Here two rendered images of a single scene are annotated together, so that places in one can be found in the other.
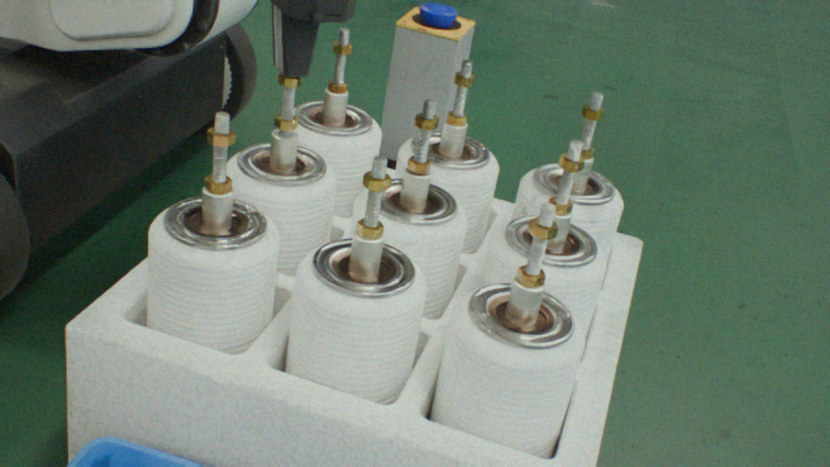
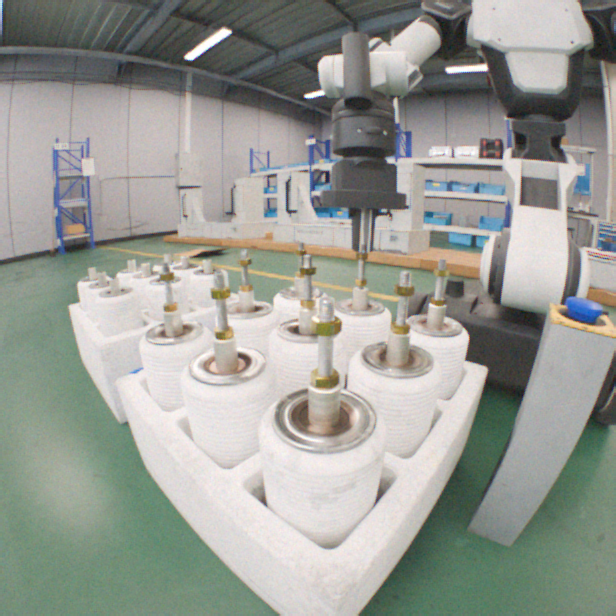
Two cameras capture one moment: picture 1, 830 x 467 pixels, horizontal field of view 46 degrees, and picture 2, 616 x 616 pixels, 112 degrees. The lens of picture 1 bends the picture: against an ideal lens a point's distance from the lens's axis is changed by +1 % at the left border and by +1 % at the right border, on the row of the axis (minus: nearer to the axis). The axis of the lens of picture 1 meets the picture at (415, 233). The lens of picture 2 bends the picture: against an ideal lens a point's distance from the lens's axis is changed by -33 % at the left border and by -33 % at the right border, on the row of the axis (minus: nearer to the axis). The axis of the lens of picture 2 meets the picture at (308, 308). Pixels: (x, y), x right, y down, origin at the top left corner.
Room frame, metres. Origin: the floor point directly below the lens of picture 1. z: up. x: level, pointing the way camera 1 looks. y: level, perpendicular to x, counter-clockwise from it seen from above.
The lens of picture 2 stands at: (0.87, -0.30, 0.39)
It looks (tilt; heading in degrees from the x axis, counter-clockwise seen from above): 18 degrees down; 119
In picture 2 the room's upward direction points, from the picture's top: straight up
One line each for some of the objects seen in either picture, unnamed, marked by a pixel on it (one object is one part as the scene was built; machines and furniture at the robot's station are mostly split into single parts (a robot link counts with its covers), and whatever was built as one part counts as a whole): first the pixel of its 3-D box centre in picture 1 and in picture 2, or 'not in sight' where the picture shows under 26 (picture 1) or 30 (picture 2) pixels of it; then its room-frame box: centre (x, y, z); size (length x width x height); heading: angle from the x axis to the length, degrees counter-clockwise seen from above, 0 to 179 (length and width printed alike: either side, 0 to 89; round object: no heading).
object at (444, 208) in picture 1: (412, 202); (308, 330); (0.70, 0.01, 0.25); 0.08 x 0.08 x 0.01
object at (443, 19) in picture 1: (437, 17); (583, 311); (1.00, 0.02, 0.32); 0.04 x 0.04 x 0.02
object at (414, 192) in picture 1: (415, 188); (308, 320); (0.70, 0.01, 0.26); 0.02 x 0.02 x 0.03
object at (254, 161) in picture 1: (282, 165); (359, 307); (0.73, 0.12, 0.25); 0.08 x 0.08 x 0.01
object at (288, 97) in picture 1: (288, 102); (361, 269); (0.73, 0.12, 0.31); 0.01 x 0.01 x 0.08
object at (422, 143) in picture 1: (422, 145); (307, 287); (0.70, 0.01, 0.30); 0.01 x 0.01 x 0.08
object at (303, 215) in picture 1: (273, 255); (356, 361); (0.73, 0.12, 0.16); 0.10 x 0.10 x 0.18
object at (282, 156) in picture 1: (283, 151); (360, 299); (0.73, 0.12, 0.26); 0.02 x 0.02 x 0.03
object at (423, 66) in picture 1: (413, 156); (536, 444); (1.00, 0.02, 0.16); 0.07 x 0.07 x 0.31; 77
